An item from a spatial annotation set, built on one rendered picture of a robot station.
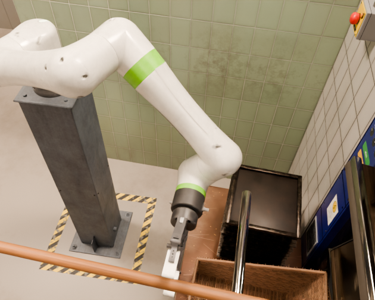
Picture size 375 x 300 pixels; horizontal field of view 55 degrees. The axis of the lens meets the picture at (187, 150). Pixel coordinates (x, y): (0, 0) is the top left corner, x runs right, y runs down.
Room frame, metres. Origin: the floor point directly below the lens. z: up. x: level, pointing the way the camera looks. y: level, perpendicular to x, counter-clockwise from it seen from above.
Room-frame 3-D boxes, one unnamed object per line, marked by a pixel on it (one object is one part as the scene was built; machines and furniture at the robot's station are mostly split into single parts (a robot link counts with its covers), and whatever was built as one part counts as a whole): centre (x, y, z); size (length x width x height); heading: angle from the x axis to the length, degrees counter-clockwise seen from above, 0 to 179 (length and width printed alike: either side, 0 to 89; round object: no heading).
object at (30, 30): (1.02, 0.52, 1.36); 0.16 x 0.13 x 0.19; 148
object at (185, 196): (0.54, -0.01, 1.19); 0.12 x 0.06 x 0.09; 80
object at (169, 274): (0.34, 0.03, 1.26); 0.07 x 0.03 x 0.01; 170
